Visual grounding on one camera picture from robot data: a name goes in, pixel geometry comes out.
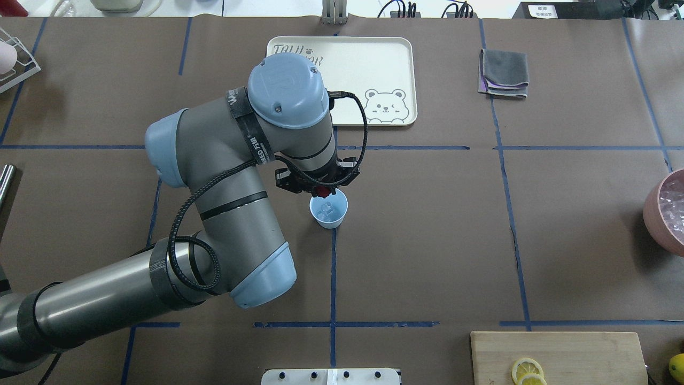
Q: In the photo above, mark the folded grey cloth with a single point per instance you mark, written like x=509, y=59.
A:
x=503, y=73

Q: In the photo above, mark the red strawberry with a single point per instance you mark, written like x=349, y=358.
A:
x=321, y=191

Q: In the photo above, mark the white wire cup rack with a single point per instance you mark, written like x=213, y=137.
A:
x=25, y=67

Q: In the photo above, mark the clear ice cube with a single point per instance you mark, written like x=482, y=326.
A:
x=326, y=212

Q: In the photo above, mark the light blue plastic cup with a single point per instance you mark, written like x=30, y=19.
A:
x=340, y=202

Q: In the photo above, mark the pink upside-down cup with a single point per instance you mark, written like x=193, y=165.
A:
x=8, y=57

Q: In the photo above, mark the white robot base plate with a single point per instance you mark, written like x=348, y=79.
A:
x=381, y=375

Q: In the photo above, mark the aluminium frame post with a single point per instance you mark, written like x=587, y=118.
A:
x=334, y=12

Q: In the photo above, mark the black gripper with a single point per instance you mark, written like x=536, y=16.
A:
x=289, y=179

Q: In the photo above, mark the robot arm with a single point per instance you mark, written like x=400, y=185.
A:
x=225, y=237

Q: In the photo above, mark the pile of clear ice cubes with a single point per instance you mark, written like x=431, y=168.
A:
x=671, y=206

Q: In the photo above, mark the lemon slice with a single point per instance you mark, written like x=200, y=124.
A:
x=523, y=366
x=531, y=379

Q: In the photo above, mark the pink bowl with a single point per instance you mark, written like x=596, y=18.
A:
x=654, y=219

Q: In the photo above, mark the cream bear serving tray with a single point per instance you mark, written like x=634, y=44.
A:
x=378, y=70

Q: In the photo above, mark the wooden cutting board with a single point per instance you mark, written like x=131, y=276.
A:
x=566, y=357

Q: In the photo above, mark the whole yellow lemon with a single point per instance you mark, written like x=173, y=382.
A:
x=676, y=368

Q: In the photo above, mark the black box with label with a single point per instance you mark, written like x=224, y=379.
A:
x=581, y=10

